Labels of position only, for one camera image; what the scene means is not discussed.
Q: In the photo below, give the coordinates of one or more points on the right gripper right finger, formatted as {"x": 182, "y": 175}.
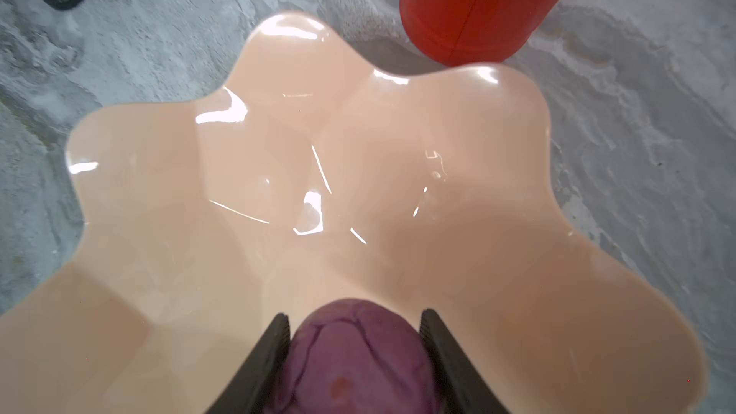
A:
{"x": 462, "y": 389}

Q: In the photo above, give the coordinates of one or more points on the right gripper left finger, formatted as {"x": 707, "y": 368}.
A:
{"x": 250, "y": 389}

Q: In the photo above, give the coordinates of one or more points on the purple fake fruit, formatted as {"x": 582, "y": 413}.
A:
{"x": 354, "y": 356}

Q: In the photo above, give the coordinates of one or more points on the pink scalloped fruit bowl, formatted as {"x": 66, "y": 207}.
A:
{"x": 311, "y": 175}

